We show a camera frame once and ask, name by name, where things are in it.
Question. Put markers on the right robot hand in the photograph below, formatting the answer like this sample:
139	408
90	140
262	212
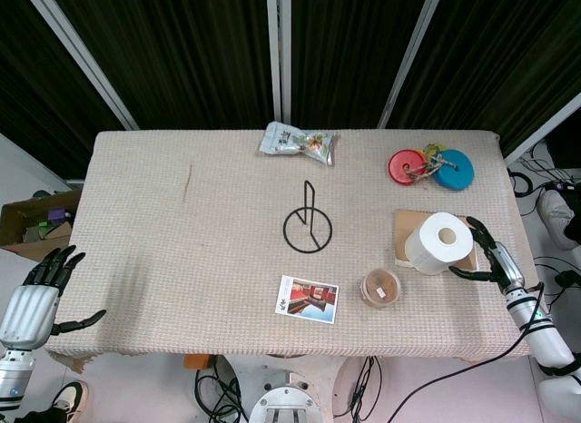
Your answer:
501	259

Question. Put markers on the yellow wooden disc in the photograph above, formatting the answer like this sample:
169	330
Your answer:
433	148

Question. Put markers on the photo postcard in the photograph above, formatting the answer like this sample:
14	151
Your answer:
307	299

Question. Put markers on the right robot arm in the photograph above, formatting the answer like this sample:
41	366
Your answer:
542	339

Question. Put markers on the red wooden disc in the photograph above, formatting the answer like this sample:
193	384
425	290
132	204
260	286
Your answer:
404	166

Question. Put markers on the red and blue disc toy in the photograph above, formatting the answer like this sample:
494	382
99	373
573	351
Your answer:
454	171

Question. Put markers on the round clear lidded container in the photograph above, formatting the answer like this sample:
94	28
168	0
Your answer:
380	288

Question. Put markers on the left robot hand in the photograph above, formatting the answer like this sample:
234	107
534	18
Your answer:
27	305

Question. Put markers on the black and white sneaker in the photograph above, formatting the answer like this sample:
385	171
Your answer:
72	398

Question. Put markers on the white toilet paper roll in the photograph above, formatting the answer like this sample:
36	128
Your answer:
438	243

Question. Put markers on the snack bag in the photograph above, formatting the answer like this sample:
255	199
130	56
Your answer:
299	144

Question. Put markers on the beige checkered tablecloth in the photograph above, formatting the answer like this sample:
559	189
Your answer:
204	259

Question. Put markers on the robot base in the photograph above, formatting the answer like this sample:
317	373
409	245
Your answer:
286	402

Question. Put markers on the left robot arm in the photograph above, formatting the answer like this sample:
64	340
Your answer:
12	375

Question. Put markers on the cardboard box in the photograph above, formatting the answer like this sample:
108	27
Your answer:
32	223

